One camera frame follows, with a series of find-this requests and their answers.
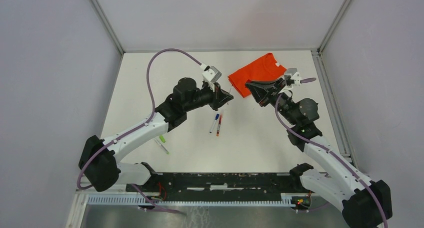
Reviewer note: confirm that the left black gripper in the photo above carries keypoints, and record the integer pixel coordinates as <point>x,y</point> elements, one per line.
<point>218,100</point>

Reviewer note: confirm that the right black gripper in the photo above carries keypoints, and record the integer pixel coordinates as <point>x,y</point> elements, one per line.
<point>263,90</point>

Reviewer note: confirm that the thin blue-tip pen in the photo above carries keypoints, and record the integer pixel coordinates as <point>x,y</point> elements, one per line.
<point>213,126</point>

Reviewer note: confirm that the red orange pen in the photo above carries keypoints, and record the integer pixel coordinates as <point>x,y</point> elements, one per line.
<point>219,123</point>

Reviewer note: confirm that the green pen cap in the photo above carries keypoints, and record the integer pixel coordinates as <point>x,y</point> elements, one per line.
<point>162,139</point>

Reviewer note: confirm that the thin green-tip pen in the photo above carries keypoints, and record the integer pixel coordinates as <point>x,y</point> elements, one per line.
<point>159,143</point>

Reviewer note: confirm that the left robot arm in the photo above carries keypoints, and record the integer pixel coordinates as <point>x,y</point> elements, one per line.
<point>100,161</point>

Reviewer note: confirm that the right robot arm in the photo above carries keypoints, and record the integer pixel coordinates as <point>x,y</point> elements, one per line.
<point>362,202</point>

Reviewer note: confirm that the folded orange cloth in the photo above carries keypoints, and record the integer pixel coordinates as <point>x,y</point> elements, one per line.
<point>265,68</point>

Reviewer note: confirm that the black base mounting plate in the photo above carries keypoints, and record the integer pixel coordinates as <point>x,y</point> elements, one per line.
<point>222,187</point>

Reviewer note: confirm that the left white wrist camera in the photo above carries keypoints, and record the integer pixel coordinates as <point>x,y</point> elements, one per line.
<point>210,75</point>

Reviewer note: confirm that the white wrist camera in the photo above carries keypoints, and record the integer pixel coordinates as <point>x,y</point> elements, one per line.
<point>292,77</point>
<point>210,75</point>

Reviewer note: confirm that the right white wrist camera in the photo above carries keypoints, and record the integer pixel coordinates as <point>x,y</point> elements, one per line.
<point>292,77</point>

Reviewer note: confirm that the white slotted cable duct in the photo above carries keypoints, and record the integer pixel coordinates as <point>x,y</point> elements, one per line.
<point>138,200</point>

